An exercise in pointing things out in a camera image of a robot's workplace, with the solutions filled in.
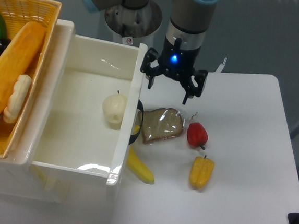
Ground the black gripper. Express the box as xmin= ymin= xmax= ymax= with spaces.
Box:
xmin=140 ymin=39 xmax=208 ymax=105

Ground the white drawer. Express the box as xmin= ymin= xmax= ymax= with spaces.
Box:
xmin=32 ymin=36 xmax=147 ymax=186

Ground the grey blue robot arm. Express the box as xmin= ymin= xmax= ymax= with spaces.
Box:
xmin=82 ymin=0 xmax=219 ymax=104

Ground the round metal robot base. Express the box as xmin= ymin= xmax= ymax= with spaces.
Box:
xmin=104 ymin=0 xmax=163 ymax=38

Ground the white drawer cabinet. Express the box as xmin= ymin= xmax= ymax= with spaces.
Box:
xmin=0 ymin=20 xmax=121 ymax=206

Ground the wrapped bread slice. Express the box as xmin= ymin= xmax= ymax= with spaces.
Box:
xmin=138 ymin=108 xmax=184 ymax=144

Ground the red toy bell pepper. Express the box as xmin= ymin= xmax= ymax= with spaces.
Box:
xmin=187 ymin=122 xmax=209 ymax=150

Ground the white toy pear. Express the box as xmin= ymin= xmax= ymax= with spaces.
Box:
xmin=102 ymin=90 xmax=127 ymax=130

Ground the yellow toy banana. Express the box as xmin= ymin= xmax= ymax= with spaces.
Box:
xmin=127 ymin=146 xmax=155 ymax=184

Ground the yellow toy bell pepper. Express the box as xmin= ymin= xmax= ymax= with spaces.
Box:
xmin=189 ymin=156 xmax=215 ymax=188

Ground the cream toy croissant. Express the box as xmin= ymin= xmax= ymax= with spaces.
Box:
xmin=3 ymin=74 xmax=32 ymax=124

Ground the orange toy baguette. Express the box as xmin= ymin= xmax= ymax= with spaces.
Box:
xmin=0 ymin=21 xmax=46 ymax=114

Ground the yellow wicker basket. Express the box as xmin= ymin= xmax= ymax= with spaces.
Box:
xmin=0 ymin=0 xmax=62 ymax=158

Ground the black lower drawer handle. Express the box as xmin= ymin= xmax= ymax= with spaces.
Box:
xmin=128 ymin=99 xmax=146 ymax=146

